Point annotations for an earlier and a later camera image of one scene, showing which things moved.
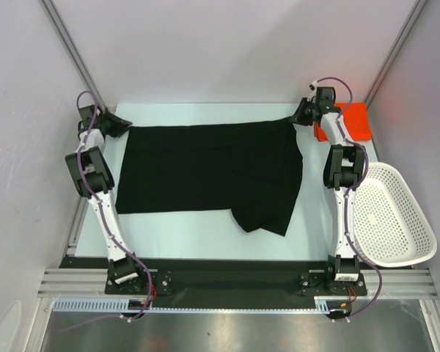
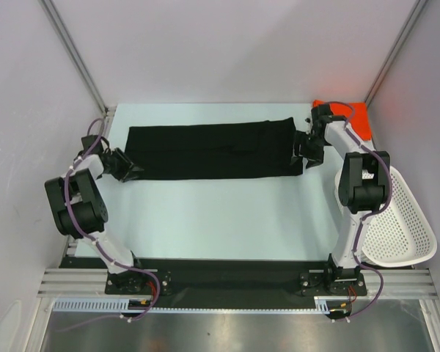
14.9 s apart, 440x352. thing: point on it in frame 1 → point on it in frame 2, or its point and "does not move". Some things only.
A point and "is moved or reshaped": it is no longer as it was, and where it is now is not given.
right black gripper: [303, 112] → [308, 147]
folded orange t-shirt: [356, 118] does not move
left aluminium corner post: [73, 53] does not move
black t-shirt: [253, 169] is moved or reshaped
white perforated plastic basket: [390, 227] does not move
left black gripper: [120, 125] → [126, 174]
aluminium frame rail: [76, 282] does not move
